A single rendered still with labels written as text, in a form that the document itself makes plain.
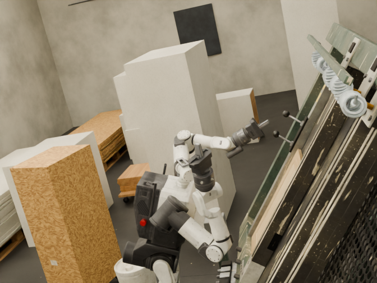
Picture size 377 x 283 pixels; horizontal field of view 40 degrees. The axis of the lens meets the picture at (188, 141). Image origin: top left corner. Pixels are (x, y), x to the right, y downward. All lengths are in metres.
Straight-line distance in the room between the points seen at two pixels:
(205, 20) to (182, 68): 5.92
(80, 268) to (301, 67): 3.38
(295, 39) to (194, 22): 4.83
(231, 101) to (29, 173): 4.02
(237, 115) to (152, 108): 2.82
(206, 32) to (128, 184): 5.01
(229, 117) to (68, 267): 3.98
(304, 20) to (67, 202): 3.37
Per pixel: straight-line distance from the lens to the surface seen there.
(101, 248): 4.46
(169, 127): 4.90
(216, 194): 2.22
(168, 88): 4.81
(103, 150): 7.91
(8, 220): 6.11
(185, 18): 10.70
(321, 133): 2.19
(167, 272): 2.68
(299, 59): 6.11
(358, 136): 1.75
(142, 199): 2.51
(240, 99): 7.47
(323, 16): 6.05
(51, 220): 4.22
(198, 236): 2.32
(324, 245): 1.67
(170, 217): 2.33
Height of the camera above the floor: 2.21
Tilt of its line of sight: 15 degrees down
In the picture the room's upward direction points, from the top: 13 degrees counter-clockwise
